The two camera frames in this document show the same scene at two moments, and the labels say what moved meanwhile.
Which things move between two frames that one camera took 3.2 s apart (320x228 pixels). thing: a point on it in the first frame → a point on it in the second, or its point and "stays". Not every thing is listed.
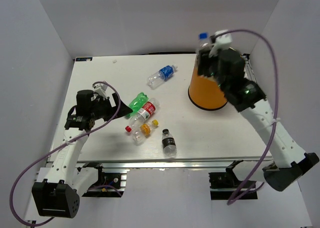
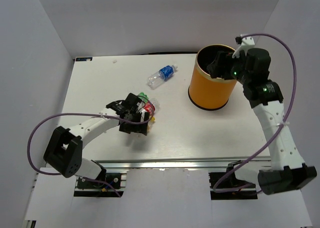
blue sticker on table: (84, 59) stays
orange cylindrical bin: (204, 92) stays
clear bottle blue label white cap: (157, 78) stays
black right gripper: (203, 61) → (223, 59)
